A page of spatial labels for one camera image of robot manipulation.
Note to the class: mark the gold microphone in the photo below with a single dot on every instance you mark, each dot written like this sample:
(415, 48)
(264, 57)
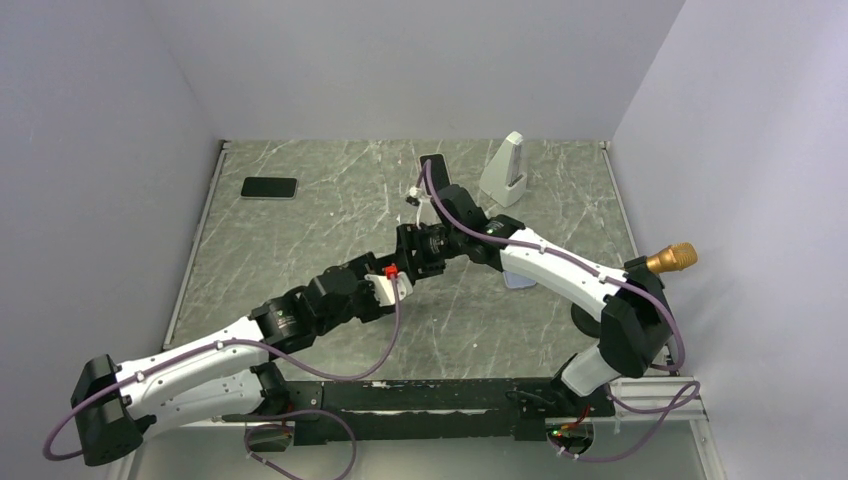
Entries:
(675, 257)

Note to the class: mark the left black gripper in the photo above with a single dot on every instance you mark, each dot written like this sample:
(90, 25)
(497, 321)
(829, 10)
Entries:
(373, 308)

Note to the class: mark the black smartphone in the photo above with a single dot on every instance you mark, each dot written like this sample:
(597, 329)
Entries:
(282, 188)

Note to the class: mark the black base bar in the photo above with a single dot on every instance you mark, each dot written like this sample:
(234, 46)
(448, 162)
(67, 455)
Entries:
(523, 409)

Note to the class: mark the phone in pink case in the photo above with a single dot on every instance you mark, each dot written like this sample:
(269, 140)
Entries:
(439, 173)

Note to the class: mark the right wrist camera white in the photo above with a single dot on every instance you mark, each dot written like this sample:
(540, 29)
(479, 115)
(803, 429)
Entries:
(425, 211)

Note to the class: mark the black microphone stand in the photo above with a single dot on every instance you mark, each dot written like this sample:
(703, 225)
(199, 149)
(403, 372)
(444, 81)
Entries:
(587, 323)

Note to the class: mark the lavender phone case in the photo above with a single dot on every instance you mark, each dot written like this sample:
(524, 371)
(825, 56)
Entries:
(514, 281)

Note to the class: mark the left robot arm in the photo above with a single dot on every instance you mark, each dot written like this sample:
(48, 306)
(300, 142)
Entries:
(117, 406)

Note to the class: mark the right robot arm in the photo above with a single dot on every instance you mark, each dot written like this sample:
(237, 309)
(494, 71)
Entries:
(627, 304)

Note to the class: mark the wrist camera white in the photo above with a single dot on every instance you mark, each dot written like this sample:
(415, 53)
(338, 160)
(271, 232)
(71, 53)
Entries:
(425, 211)
(391, 286)

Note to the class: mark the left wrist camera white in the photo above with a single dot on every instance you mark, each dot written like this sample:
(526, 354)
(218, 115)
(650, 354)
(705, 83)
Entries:
(391, 286)

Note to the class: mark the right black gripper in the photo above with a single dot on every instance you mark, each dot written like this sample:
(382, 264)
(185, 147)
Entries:
(409, 238)

